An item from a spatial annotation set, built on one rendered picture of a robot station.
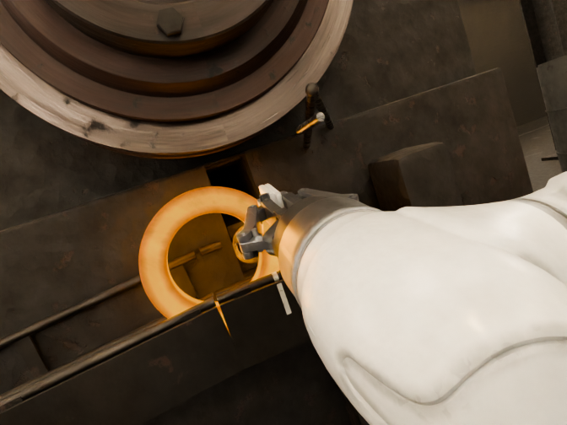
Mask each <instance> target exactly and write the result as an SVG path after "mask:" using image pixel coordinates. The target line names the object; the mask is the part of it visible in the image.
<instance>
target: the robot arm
mask: <svg viewBox="0 0 567 425"><path fill-rule="evenodd" d="M258 187H259V191H260V193H261V195H260V196H259V197H260V199H257V203H258V206H259V207H257V205H251V206H249V207H248V208H247V210H246V219H245V224H244V228H243V229H242V230H241V231H240V232H239V233H238V234H237V235H236V237H237V239H238V242H239V245H240V249H241V252H242V255H243V258H244V260H250V259H252V258H253V257H255V256H256V255H257V253H258V252H263V250H266V252H267V253H268V254H269V255H271V256H276V257H277V258H278V264H279V269H280V272H281V275H282V277H283V280H284V281H285V283H286V285H287V286H288V288H289V289H290V291H291V292H292V294H293V295H294V296H295V298H296V300H297V302H298V304H299V306H300V307H301V309H302V314H303V318H304V322H305V327H306V329H307V331H308V333H309V336H310V338H311V341H312V343H313V345H314V347H315V349H316V351H317V353H318V355H319V356H320V358H321V360H322V362H323V363H324V365H325V367H326V368H327V371H328V372H329V374H330V375H331V376H332V378H333V379H334V380H335V382H336V383H337V385H338V387H339V388H340V389H341V391H342V392H343V393H344V394H345V395H346V396H347V398H348V399H349V401H350V402H351V403H352V405H353V406H354V407H355V408H356V410H357V411H358V412H359V414H360V415H361V416H362V417H363V418H364V419H365V420H366V422H367V423H368V424H369V425H567V171H565V172H564V173H562V174H560V175H556V176H555V177H553V178H551V179H550V180H549V181H548V183H547V185H546V186H545V187H544V188H542V189H541V190H538V191H535V192H533V193H532V194H529V195H526V196H522V197H519V198H516V199H511V200H508V201H503V202H492V203H486V204H478V205H469V206H455V207H402V208H399V209H398V210H397V211H395V212H383V211H381V210H379V209H377V208H374V207H369V206H367V205H365V204H363V203H361V202H359V198H358V194H337V193H332V192H327V191H318V190H313V189H308V188H301V189H300V190H298V194H296V195H295V194H294V193H292V192H287V191H281V192H279V191H278V190H276V189H275V188H274V187H272V186H271V185H270V184H268V183H267V184H265V185H260V186H258ZM264 220H267V222H268V223H269V224H270V225H271V227H270V228H269V229H268V230H267V231H266V232H265V234H264V235H263V236H262V231H263V223H262V221H264Z"/></svg>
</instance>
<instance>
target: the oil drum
mask: <svg viewBox="0 0 567 425"><path fill-rule="evenodd" d="M537 66H538V67H536V69H537V75H538V79H539V83H540V86H541V90H542V93H543V99H544V103H545V106H546V110H545V112H547V113H548V119H549V123H550V126H551V130H552V133H553V139H554V143H555V147H556V151H555V153H556V154H557V155H558V158H559V164H560V168H561V171H562V173H564V172H565V171H567V55H565V56H562V57H559V58H556V59H553V60H551V61H549V62H545V63H542V64H540V65H537Z"/></svg>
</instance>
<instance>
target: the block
mask: <svg viewBox="0 0 567 425"><path fill-rule="evenodd" d="M369 172H370V176H371V179H372V182H373V185H374V188H375V193H376V195H377V198H378V202H379V204H380V207H381V211H383V212H395V211H397V210H398V209H399V208H402V207H455V206H463V203H462V198H461V195H460V192H459V189H458V185H457V182H456V177H455V174H454V170H453V168H452V164H451V159H450V156H449V153H448V149H447V147H446V145H445V144H444V143H438V142H434V143H426V144H422V145H418V146H413V147H409V148H403V149H401V150H398V151H396V152H393V153H389V154H387V155H384V156H381V157H379V158H377V159H373V160H372V161H371V162H370V163H369Z"/></svg>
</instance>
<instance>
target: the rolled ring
mask: <svg viewBox="0 0 567 425"><path fill-rule="evenodd" d="M251 205H257V207H259V206H258V203H257V199H256V198H254V197H253V196H250V195H248V194H246V193H245V192H243V191H238V190H236V189H232V188H229V187H222V186H208V187H202V188H197V189H194V190H191V191H187V192H185V193H182V194H180V195H179V196H177V197H175V198H174V199H172V200H171V201H169V202H168V203H166V204H165V205H164V206H163V207H162V208H161V209H160V210H159V211H158V212H157V213H156V214H155V216H154V217H153V219H152V220H151V222H150V223H149V225H148V227H147V228H146V230H145V233H144V235H143V238H142V242H141V245H140V249H139V256H138V267H139V274H140V278H141V282H142V285H143V288H144V290H145V293H146V294H147V296H148V298H149V300H150V301H151V302H152V304H153V305H154V307H155V308H156V309H157V310H158V311H159V312H160V313H161V314H162V315H163V316H165V317H166V318H167V319H169V318H170V317H172V316H174V315H177V314H179V313H180V312H182V311H184V310H186V309H190V308H191V307H193V306H195V305H197V304H200V303H201V302H203V301H202V300H199V299H195V298H193V297H191V296H189V295H188V294H186V293H184V292H183V291H182V290H181V289H180V288H179V287H178V286H177V285H176V283H175V282H174V280H173V278H172V276H171V275H170V270H169V267H168V249H169V247H170V242H171V241H172V239H173V237H174V236H175V234H176V232H177V231H178V230H179V229H180V228H181V227H182V226H183V225H184V224H185V223H187V222H188V221H190V220H191V219H193V218H195V217H197V216H200V215H203V214H206V213H225V214H229V215H232V216H234V217H236V218H238V219H239V220H241V221H242V222H243V223H245V219H246V210H247V208H248V207H249V206H251ZM262 223H263V231H262V236H263V235H264V234H265V232H266V231H267V230H268V229H269V228H270V227H271V225H270V224H269V223H268V222H267V220H264V221H262ZM279 270H280V269H279V264H278V258H277V257H276V256H271V255H269V254H268V253H267V252H266V250H263V252H259V258H258V265H257V269H256V272H255V275H254V277H253V278H252V280H251V281H254V280H257V279H258V278H261V277H265V276H266V275H269V274H271V273H273V272H277V271H279Z"/></svg>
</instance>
